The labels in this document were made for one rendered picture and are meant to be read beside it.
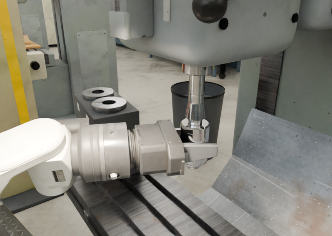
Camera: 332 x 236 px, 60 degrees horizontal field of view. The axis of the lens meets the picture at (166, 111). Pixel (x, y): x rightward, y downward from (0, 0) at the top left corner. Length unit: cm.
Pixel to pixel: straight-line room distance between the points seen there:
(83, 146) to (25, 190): 204
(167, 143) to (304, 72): 44
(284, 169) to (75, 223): 158
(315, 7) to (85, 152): 36
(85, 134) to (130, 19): 18
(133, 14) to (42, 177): 27
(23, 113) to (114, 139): 178
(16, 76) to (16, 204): 89
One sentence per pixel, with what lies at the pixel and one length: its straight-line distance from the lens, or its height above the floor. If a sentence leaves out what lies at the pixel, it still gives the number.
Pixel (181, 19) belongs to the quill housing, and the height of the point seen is 136.
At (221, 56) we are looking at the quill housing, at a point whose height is 133.
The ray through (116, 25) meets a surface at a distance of 35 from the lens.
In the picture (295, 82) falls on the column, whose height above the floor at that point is 119.
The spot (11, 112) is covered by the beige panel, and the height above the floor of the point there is 66.
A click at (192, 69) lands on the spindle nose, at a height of 129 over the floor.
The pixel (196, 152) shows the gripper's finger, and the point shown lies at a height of 116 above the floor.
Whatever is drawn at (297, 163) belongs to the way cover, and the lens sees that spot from 78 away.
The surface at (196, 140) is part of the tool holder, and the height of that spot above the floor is 118.
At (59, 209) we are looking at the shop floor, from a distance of 225.
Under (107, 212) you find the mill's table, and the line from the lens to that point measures 71.
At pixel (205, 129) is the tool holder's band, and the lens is 45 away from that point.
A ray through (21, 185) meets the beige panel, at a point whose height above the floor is 9.
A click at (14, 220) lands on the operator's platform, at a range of 162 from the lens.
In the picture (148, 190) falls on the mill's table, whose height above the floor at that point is 93.
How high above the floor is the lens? 139
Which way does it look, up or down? 22 degrees down
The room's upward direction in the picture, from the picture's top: straight up
